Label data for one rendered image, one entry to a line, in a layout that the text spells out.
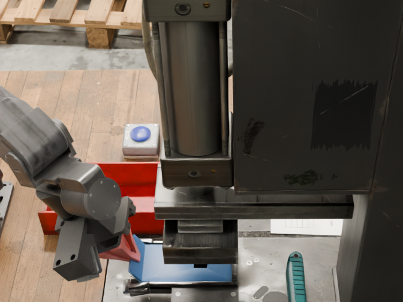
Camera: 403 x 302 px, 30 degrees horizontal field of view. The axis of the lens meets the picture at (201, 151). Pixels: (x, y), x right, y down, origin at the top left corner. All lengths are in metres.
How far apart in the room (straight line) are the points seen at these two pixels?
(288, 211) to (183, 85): 0.25
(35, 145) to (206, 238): 0.25
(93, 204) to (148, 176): 0.41
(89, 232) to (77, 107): 0.55
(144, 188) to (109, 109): 0.24
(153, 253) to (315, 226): 0.31
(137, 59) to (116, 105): 1.59
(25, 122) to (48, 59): 2.22
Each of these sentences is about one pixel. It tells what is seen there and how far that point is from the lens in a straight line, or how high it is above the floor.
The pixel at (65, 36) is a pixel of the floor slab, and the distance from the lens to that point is 3.34.
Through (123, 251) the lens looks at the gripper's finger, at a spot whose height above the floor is 1.06.
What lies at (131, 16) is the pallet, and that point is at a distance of 3.15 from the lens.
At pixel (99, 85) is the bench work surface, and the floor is 0.90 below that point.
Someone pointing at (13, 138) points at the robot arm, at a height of 1.26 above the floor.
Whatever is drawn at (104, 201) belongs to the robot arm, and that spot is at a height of 1.20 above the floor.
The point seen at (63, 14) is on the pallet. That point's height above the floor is 0.14.
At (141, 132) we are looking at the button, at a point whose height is 0.94.
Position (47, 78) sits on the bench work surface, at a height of 0.90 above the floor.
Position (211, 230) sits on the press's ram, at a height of 1.15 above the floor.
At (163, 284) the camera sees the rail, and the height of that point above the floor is 0.99.
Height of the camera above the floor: 1.92
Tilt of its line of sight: 45 degrees down
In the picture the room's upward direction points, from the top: 3 degrees counter-clockwise
